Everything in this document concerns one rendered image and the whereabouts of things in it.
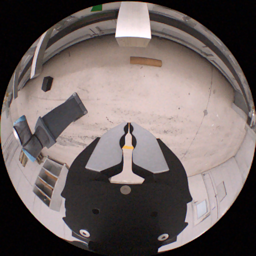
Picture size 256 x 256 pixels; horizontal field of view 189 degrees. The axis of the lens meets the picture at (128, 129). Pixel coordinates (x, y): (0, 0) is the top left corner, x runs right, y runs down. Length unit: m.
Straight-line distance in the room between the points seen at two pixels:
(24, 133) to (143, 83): 1.12
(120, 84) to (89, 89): 0.35
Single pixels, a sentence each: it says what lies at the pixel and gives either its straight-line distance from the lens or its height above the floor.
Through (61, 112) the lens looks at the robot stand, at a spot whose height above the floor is 0.34.
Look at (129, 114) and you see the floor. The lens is 1.02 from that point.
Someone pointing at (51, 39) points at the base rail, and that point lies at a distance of 0.54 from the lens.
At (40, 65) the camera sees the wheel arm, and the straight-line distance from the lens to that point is 0.29.
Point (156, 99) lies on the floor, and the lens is 1.00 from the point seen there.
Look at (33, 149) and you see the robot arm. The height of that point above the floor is 0.79.
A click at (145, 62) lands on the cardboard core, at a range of 0.89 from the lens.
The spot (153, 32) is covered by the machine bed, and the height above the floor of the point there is 0.16.
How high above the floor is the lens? 0.93
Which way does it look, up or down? 57 degrees down
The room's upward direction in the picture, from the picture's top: 177 degrees counter-clockwise
